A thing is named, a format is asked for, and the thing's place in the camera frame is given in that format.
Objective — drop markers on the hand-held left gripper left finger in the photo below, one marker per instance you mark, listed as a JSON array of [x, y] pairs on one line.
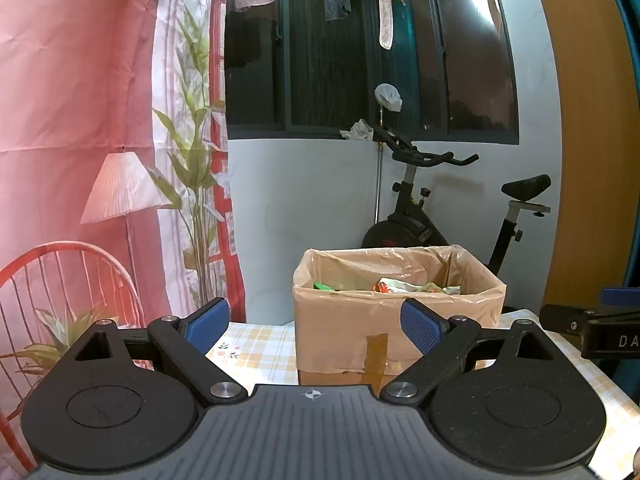
[[207, 327]]

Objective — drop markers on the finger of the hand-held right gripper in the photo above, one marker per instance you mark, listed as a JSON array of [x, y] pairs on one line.
[[622, 296], [562, 319]]

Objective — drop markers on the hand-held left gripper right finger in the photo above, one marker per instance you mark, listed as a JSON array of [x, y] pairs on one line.
[[422, 330]]

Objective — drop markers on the pale green snack packet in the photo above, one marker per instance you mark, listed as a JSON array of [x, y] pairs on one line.
[[400, 286]]

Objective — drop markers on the cardboard box with plastic liner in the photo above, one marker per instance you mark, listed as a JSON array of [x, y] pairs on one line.
[[340, 330]]

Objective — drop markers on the checked floral tablecloth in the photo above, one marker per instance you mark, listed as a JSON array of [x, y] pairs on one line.
[[250, 345]]

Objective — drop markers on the red snack packet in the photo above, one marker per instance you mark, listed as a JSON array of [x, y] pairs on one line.
[[382, 287]]

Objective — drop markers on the black exercise bike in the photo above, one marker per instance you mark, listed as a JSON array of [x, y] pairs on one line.
[[400, 232]]

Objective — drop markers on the small green snack item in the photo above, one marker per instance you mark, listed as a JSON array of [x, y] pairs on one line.
[[324, 287]]

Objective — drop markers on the wooden door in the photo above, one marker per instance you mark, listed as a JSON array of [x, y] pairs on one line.
[[585, 135]]

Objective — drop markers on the crumpled white cloth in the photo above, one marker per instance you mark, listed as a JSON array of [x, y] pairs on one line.
[[357, 131]]

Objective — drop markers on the white plastic bag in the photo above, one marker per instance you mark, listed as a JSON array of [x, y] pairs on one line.
[[389, 95]]

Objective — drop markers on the pink printed backdrop cloth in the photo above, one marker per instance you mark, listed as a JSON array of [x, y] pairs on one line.
[[75, 85]]

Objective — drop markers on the dark window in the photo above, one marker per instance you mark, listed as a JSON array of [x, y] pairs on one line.
[[325, 60]]

